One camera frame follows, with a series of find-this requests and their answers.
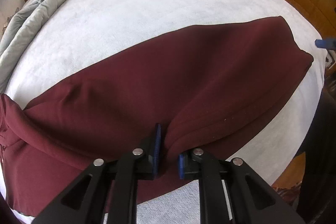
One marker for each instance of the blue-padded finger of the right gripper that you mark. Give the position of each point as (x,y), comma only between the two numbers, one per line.
(328,44)

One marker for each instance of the white fleece bed sheet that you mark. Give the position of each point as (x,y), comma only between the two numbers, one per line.
(83,32)

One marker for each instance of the maroon pants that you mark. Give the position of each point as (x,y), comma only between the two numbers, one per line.
(214,87)

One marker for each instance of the grey quilted comforter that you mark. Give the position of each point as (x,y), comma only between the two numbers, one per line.
(20,32)

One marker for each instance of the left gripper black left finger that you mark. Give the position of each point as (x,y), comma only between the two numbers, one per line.
(106,192)

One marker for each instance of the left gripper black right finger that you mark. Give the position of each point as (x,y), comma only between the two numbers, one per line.
(232,192)

